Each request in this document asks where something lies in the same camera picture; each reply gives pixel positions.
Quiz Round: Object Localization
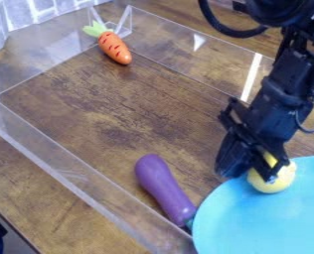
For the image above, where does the yellow toy lemon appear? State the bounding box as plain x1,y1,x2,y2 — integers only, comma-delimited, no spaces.
247,161,298,193

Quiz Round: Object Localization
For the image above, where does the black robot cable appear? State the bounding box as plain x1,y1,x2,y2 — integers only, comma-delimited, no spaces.
196,0,270,40

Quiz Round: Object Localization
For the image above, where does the purple toy eggplant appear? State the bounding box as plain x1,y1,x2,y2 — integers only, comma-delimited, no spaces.
135,154,198,227

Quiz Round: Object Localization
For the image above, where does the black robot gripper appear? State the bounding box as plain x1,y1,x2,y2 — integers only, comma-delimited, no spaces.
215,77,313,184

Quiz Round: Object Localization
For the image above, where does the clear acrylic enclosure wall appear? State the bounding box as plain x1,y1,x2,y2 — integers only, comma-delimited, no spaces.
0,6,273,254

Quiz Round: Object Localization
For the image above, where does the white grid curtain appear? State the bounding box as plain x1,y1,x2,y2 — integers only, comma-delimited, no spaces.
0,0,112,50

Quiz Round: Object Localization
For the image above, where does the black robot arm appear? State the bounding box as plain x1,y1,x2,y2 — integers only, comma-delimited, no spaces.
217,0,314,182

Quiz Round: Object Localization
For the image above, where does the orange toy carrot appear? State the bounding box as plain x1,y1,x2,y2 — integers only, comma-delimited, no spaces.
83,21,132,64

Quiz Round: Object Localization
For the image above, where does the blue round plate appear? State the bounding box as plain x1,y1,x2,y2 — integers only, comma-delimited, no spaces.
192,156,314,254

